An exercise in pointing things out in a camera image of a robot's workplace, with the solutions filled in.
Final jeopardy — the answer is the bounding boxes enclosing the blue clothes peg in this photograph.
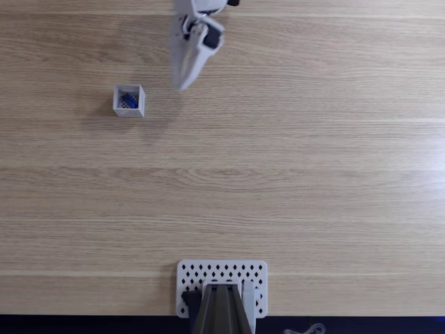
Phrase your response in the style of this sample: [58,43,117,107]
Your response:
[120,93,140,110]

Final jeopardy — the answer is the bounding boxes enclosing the small white lattice crate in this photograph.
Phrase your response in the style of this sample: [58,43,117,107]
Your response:
[112,83,146,119]

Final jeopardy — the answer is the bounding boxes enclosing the black stand clamp knob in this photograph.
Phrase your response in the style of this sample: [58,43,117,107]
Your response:
[181,289,203,311]

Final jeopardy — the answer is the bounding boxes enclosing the white perforated stand base plate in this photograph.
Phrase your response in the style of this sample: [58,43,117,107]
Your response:
[175,259,268,319]

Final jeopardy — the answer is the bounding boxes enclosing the white stand bracket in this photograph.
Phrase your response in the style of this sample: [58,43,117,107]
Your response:
[241,279,259,334]

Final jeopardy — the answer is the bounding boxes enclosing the dark aluminium stand post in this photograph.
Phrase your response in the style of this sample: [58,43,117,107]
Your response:
[190,283,254,334]

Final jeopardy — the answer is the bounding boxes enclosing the thin pale cable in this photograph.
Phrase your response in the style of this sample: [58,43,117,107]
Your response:
[282,323,326,334]

